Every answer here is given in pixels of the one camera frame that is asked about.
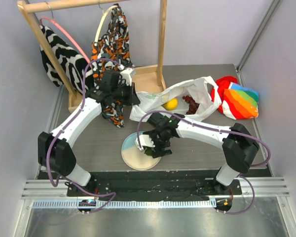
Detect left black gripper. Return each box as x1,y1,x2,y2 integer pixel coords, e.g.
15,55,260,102
111,81,140,107

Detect green fake fruit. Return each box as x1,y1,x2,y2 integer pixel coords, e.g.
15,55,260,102
144,147,154,157

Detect white plastic bag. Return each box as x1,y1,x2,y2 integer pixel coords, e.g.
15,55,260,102
130,76,222,121

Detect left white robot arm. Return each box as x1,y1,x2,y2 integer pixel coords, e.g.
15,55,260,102
38,68,140,197

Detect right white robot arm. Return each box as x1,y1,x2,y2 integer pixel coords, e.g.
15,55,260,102
135,113,259,195

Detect yellow fake lemon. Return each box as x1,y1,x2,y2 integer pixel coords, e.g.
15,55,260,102
162,98,178,111

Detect dark red fake grapes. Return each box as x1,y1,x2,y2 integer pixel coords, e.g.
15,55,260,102
183,95,199,115

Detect blue cream ceramic plate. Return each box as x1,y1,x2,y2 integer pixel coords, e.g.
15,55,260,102
121,132,161,171

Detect wooden clothes rack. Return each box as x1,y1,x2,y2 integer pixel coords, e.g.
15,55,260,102
17,0,167,113

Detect orange grey camouflage cloth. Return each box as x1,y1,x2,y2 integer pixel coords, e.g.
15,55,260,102
90,3,136,128

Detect black white zebra cloth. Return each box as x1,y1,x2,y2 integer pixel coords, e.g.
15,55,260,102
40,26,96,94

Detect cream clothes hanger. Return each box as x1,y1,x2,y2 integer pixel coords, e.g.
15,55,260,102
94,4,118,42

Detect red white cloth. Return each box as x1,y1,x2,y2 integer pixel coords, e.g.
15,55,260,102
211,76,238,113

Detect rainbow striped cloth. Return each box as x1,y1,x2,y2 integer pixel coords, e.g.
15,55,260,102
222,83,259,120

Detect pink clothes hanger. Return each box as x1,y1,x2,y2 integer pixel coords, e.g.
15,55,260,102
39,16,90,63

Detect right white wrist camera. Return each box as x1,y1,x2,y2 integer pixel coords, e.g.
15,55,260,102
135,134,155,152

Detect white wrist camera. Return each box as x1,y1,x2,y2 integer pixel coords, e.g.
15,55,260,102
135,134,155,152
120,68,136,86

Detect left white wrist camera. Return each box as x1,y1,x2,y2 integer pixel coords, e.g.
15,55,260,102
120,68,136,86

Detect white slotted cable duct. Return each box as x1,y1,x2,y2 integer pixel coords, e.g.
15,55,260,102
32,198,217,209

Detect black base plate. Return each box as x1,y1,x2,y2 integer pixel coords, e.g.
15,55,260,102
67,169,243,201

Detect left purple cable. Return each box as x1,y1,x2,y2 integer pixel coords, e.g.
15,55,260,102
45,59,125,214

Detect aluminium rail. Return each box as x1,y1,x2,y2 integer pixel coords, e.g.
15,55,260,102
21,176,291,199

